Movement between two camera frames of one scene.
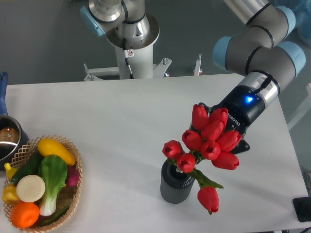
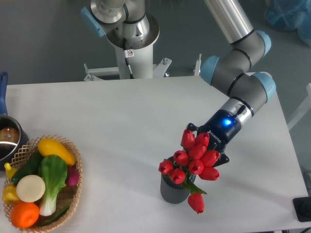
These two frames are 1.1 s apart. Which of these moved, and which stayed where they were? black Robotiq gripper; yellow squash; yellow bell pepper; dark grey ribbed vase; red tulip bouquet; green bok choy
Moved: red tulip bouquet; black Robotiq gripper
Stayed: yellow squash; green bok choy; yellow bell pepper; dark grey ribbed vase
